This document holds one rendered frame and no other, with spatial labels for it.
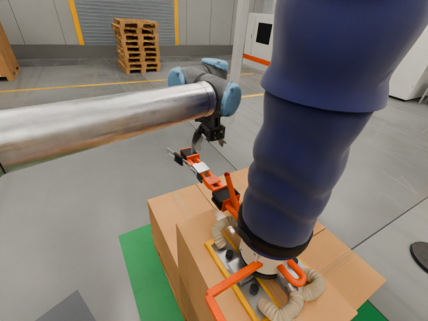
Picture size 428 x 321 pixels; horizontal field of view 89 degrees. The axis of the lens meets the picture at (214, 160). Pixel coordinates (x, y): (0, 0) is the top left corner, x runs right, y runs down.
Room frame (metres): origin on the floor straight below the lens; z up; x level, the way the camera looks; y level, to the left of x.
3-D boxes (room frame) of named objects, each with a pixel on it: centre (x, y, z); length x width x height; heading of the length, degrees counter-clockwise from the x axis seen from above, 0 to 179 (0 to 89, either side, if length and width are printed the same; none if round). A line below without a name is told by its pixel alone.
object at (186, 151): (0.96, 0.13, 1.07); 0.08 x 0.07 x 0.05; 34
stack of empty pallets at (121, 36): (7.30, 2.65, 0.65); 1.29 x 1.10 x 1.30; 32
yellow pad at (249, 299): (0.40, -0.13, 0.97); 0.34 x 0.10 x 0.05; 34
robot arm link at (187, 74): (0.69, 0.09, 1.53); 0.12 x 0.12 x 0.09; 49
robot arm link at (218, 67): (0.78, 0.03, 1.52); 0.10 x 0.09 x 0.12; 139
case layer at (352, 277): (0.89, -0.28, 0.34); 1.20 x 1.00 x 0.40; 33
